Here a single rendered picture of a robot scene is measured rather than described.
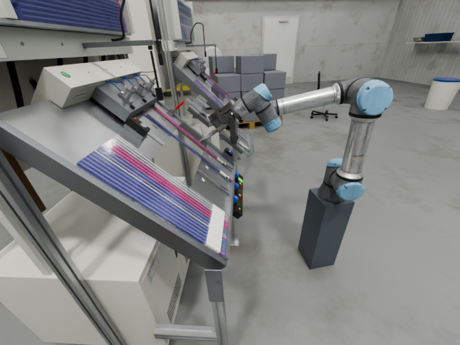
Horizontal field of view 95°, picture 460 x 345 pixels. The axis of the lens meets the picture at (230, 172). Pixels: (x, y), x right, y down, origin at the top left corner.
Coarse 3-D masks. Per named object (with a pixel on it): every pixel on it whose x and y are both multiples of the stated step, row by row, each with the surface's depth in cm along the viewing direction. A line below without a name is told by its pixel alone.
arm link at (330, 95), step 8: (352, 80) 89; (328, 88) 93; (336, 88) 92; (344, 88) 90; (296, 96) 96; (304, 96) 95; (312, 96) 94; (320, 96) 93; (328, 96) 93; (336, 96) 92; (344, 96) 91; (272, 104) 98; (280, 104) 97; (288, 104) 96; (296, 104) 96; (304, 104) 95; (312, 104) 95; (320, 104) 95; (328, 104) 96; (336, 104) 96; (280, 112) 99; (288, 112) 99
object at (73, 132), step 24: (24, 120) 53; (48, 120) 57; (72, 120) 63; (96, 120) 70; (120, 120) 79; (144, 120) 90; (48, 144) 53; (72, 144) 58; (96, 144) 64; (144, 144) 80; (120, 192) 59
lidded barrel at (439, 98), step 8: (440, 80) 432; (448, 80) 423; (456, 80) 420; (432, 88) 451; (440, 88) 437; (448, 88) 429; (456, 88) 427; (432, 96) 453; (440, 96) 441; (448, 96) 435; (432, 104) 456; (440, 104) 447; (448, 104) 445
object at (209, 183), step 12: (204, 156) 107; (204, 168) 99; (228, 168) 117; (204, 180) 93; (216, 180) 100; (228, 180) 108; (204, 192) 87; (216, 192) 93; (228, 192) 100; (216, 204) 88
